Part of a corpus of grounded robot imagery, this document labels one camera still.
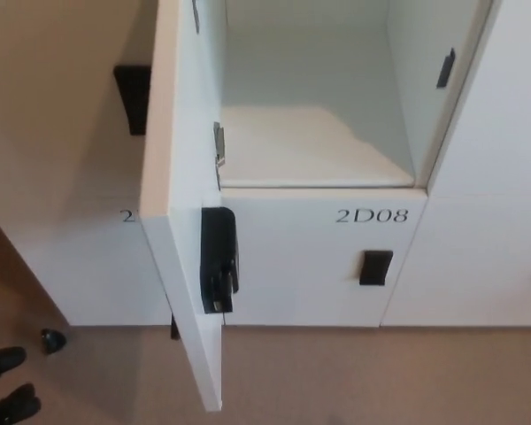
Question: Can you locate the black strike plate in cabinet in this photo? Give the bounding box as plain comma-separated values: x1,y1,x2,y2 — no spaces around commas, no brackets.
437,47,457,89

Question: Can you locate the brown wooden panel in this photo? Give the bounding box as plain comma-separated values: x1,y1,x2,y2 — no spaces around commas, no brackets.
0,201,73,337

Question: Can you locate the black handle of door 2D08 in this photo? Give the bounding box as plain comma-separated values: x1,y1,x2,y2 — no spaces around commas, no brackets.
358,250,394,288

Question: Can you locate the low white unlabelled locker door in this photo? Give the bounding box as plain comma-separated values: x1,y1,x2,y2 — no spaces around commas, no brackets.
381,193,531,330

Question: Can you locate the white locker cabinet body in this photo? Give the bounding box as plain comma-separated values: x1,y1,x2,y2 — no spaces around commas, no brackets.
216,0,504,192

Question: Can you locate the metal door hinge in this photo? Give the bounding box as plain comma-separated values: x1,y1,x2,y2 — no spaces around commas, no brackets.
212,122,227,168

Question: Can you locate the white locker door 2D08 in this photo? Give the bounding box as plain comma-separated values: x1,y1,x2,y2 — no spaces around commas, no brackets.
220,187,428,329

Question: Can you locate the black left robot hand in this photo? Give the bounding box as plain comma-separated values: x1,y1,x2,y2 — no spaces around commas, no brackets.
0,346,42,425

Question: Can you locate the white locker door 2D07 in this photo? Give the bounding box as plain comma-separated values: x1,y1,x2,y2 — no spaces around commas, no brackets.
140,0,228,400

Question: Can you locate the black handle of door 2D03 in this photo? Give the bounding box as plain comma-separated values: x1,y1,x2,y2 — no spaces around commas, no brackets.
113,65,152,136

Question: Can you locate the black floor door stopper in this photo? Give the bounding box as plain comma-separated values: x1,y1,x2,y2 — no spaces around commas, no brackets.
40,328,68,356

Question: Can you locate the tall white unlabelled locker door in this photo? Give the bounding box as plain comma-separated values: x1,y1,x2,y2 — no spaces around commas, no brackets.
427,0,531,201

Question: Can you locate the white locker door 2D04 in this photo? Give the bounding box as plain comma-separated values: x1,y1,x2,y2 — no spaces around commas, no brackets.
0,195,174,329

